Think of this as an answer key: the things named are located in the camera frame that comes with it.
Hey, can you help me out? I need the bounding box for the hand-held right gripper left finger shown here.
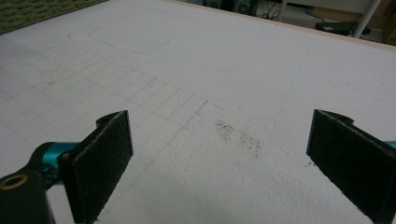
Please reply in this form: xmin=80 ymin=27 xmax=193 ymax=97
xmin=58 ymin=109 xmax=134 ymax=224

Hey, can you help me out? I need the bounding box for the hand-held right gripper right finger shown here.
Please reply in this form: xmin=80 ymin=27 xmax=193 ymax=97
xmin=305 ymin=108 xmax=396 ymax=224

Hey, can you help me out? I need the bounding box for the flat black device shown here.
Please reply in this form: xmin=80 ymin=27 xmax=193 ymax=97
xmin=315 ymin=21 xmax=372 ymax=36

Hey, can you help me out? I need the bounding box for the white desk leg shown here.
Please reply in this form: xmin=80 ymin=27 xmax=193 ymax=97
xmin=352 ymin=0 xmax=383 ymax=39
xmin=277 ymin=0 xmax=290 ymax=22

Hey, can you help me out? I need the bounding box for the white foam mat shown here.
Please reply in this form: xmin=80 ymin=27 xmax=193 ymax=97
xmin=0 ymin=0 xmax=396 ymax=224

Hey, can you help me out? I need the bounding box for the green woven basket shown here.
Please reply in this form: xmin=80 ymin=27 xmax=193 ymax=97
xmin=0 ymin=0 xmax=108 ymax=35

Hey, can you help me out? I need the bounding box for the black computer tower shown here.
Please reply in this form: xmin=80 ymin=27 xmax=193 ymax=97
xmin=232 ymin=0 xmax=260 ymax=17

